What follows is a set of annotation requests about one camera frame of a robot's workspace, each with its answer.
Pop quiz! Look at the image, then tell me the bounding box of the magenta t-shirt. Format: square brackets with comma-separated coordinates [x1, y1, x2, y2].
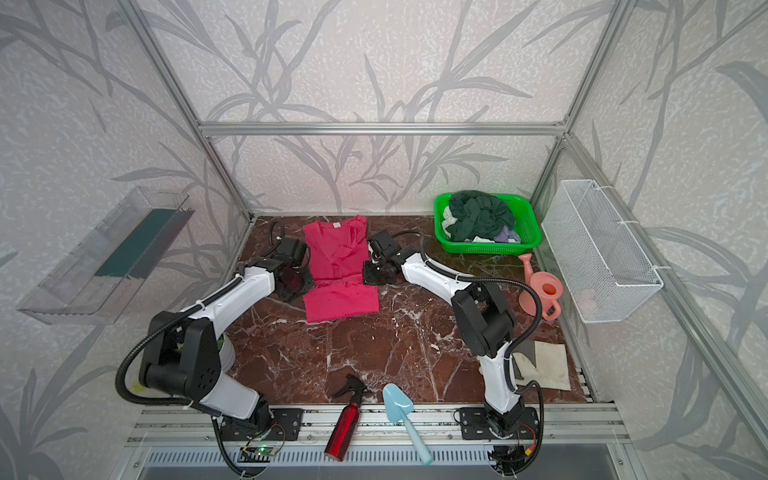
[303, 216, 380, 323]

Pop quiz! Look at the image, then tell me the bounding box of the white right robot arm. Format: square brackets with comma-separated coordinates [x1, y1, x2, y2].
[368, 231, 524, 429]

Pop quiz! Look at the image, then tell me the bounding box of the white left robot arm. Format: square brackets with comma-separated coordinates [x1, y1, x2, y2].
[139, 238, 313, 436]

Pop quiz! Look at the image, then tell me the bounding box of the white garment in basket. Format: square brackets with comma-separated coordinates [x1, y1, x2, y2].
[441, 206, 457, 239]

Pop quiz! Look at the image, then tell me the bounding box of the dark green t-shirt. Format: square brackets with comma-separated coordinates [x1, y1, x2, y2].
[447, 190, 517, 243]

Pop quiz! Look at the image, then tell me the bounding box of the lavender garment in basket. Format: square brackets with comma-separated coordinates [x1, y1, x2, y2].
[494, 225, 521, 244]

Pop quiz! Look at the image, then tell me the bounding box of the green plastic laundry basket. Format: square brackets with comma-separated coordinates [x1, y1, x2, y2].
[434, 193, 542, 255]

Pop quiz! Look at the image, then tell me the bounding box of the light blue garden trowel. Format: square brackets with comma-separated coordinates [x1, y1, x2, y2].
[382, 383, 434, 466]

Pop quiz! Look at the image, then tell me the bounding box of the pink watering can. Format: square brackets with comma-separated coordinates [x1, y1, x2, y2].
[519, 254, 564, 323]

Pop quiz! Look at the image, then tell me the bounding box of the red spray bottle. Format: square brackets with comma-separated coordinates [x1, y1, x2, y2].
[324, 374, 369, 462]

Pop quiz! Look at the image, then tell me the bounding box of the white green gardening glove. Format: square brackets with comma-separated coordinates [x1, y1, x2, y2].
[513, 340, 571, 391]

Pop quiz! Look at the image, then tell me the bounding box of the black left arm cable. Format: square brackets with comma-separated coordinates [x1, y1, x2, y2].
[115, 220, 289, 478]

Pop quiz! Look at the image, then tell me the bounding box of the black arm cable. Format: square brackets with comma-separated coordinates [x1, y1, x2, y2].
[389, 229, 546, 469]
[115, 220, 289, 478]

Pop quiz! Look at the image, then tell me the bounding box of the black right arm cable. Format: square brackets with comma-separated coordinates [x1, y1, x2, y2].
[389, 229, 546, 469]

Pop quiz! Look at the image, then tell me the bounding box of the clear plastic wall shelf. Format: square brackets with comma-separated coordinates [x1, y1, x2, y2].
[18, 187, 195, 325]

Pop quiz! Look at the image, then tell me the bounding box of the white wire mesh basket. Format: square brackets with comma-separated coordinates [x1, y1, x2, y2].
[542, 179, 664, 324]

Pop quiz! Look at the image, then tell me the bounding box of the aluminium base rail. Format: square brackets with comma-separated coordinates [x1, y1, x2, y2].
[113, 403, 630, 478]

